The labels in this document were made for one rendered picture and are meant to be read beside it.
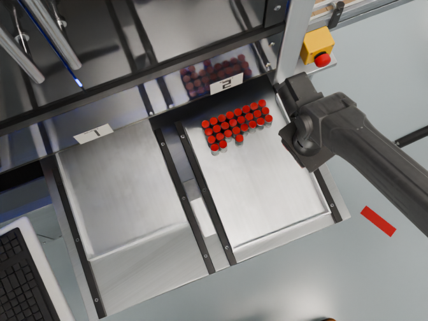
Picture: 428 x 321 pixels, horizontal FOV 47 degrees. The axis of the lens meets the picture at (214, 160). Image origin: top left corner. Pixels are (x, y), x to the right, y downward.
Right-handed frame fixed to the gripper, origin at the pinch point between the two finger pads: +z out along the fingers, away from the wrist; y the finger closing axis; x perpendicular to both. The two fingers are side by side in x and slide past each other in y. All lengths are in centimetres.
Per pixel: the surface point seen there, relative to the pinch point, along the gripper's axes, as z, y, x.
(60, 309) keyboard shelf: 31, 8, 68
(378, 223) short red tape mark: 113, -32, -37
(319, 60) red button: 12.8, 17.1, -21.9
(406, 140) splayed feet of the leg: 106, -12, -67
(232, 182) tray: 24.5, 7.2, 12.5
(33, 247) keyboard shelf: 31, 26, 65
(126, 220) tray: 24.0, 15.5, 40.1
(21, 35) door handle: -34, 36, 31
